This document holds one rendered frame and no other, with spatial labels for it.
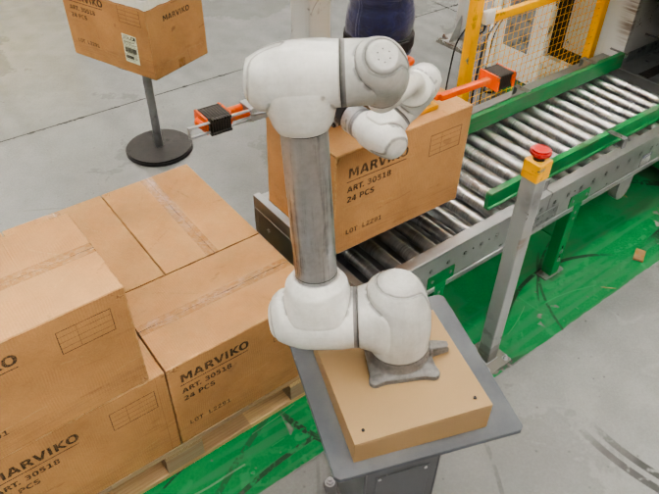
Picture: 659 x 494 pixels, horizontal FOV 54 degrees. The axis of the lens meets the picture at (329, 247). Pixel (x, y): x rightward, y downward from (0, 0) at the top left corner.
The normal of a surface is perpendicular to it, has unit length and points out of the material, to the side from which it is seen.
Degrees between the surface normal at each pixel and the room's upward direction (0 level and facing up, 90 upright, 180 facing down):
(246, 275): 0
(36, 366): 90
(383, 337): 85
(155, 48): 90
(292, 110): 88
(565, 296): 0
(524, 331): 0
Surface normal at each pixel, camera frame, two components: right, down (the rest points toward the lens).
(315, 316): -0.07, 0.51
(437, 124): 0.60, 0.53
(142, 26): -0.54, 0.55
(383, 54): 0.11, -0.05
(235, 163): 0.01, -0.76
